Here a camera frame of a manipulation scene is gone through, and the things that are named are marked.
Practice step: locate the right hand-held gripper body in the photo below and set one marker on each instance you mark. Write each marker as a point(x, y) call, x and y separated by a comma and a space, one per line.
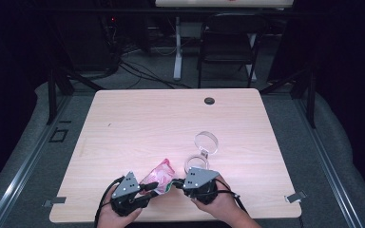
point(199, 179)

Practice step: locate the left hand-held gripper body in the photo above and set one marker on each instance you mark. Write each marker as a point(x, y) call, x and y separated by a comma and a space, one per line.
point(126, 186)

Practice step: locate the red and white snack bag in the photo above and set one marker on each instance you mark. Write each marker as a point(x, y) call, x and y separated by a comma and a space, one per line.
point(160, 175)

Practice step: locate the clear jar with hinged lid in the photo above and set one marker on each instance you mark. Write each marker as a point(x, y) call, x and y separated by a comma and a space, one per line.
point(206, 142)

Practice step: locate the person's right hand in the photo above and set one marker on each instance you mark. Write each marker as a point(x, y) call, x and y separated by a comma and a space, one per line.
point(221, 205)

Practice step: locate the person's left hand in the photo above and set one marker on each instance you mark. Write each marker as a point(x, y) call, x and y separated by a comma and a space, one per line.
point(114, 220)

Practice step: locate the grey metal table clip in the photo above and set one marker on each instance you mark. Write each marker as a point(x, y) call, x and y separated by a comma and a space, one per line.
point(55, 201)
point(295, 197)

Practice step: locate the round grey table grommet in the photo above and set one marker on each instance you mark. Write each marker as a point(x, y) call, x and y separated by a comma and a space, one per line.
point(209, 101)

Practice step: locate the black metal stand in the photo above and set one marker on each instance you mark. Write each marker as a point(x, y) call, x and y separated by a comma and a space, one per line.
point(311, 101)
point(52, 95)

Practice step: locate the white desk leg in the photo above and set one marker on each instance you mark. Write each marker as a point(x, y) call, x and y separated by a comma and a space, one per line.
point(178, 50)
point(252, 68)

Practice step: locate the black folding chair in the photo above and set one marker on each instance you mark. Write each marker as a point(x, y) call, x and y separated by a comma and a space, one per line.
point(231, 34)

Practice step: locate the dark equipment cabinet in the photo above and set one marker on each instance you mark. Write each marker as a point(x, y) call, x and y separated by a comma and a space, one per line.
point(85, 44)

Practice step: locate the white desk top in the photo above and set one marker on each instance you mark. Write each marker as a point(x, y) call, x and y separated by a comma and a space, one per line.
point(221, 3)

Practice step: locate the aluminium floor rail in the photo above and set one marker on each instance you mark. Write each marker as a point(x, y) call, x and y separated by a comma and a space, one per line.
point(329, 164)
point(28, 160)

